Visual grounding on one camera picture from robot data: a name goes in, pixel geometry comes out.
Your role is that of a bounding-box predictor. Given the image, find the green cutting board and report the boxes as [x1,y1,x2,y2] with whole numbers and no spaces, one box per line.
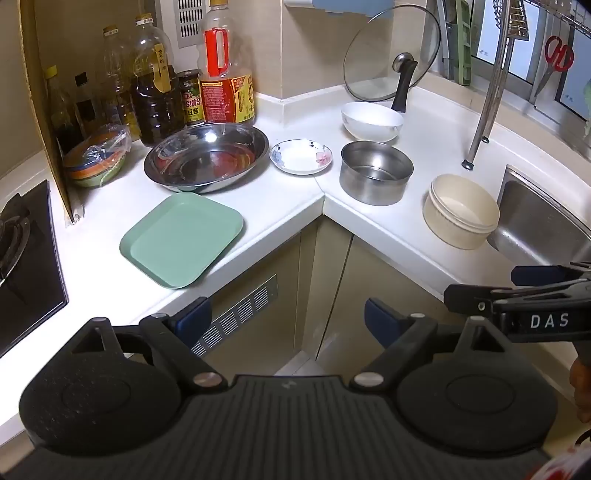
[455,0,474,86]

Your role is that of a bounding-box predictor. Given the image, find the white ceramic bowl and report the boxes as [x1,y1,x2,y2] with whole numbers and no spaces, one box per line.
[341,102,404,143]

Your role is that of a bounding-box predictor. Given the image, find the cream plastic bowl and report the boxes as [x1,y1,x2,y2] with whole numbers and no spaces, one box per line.
[422,173,501,251]

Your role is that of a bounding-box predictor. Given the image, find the small floral dish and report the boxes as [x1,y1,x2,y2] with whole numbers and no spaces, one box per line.
[269,138,334,176]

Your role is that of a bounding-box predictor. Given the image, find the red scissors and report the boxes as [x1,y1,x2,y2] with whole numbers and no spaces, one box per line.
[533,34,575,109]

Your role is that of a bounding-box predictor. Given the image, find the white vent panel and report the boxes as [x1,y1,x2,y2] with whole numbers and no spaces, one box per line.
[154,0,208,49]

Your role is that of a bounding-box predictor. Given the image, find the oil bottle with red handle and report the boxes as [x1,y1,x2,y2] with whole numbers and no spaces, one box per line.
[198,0,257,126]

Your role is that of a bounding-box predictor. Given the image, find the small yellow-capped bottle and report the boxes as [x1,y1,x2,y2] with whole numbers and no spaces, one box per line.
[45,65,85,155]

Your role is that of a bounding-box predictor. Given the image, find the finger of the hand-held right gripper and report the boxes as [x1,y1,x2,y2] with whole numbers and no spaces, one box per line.
[512,262,591,287]
[444,276,591,320]

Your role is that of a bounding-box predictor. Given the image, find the cabinet vent grille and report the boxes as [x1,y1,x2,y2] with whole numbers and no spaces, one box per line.
[191,274,279,356]

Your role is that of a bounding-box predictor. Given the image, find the sauce jar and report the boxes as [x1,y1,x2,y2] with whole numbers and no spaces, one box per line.
[178,69,206,127]

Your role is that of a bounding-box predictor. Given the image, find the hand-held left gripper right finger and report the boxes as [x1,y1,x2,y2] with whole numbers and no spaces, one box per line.
[348,298,509,391]

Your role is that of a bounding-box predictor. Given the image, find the black-capped dark bottle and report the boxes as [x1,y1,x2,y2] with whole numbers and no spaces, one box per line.
[74,71,101,136]

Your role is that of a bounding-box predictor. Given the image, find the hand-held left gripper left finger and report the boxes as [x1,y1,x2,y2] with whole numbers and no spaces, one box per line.
[69,296,229,388]

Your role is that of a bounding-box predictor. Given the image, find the brown board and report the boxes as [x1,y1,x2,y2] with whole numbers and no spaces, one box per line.
[18,0,86,227]

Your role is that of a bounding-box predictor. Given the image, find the large steel basin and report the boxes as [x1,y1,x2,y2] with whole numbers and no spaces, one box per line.
[143,122,270,193]

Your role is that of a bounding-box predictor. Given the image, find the steel bowl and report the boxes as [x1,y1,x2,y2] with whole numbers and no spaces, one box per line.
[339,141,415,206]

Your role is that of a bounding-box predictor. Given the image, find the large dark oil bottle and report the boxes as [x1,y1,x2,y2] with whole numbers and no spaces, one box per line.
[131,14,186,148]

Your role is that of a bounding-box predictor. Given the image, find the glass pot lid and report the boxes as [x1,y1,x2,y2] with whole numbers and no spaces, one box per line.
[342,4,441,114]

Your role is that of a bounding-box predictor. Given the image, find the clear oil bottle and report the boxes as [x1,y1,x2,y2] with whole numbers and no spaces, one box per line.
[99,25,140,140]

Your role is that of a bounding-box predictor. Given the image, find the person's right hand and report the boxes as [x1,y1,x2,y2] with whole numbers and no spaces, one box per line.
[569,355,591,423]

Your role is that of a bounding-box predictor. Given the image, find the bagged colourful plastic bowls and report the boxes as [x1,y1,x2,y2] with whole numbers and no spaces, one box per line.
[62,124,132,189]

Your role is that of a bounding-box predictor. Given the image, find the green square plate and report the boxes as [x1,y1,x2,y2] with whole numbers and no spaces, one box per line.
[119,191,245,290]

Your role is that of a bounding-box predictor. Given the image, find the black gas stove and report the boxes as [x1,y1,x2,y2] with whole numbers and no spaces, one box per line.
[0,180,70,357]

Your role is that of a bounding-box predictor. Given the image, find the steel sink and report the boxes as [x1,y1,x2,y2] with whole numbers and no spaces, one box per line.
[487,164,591,278]

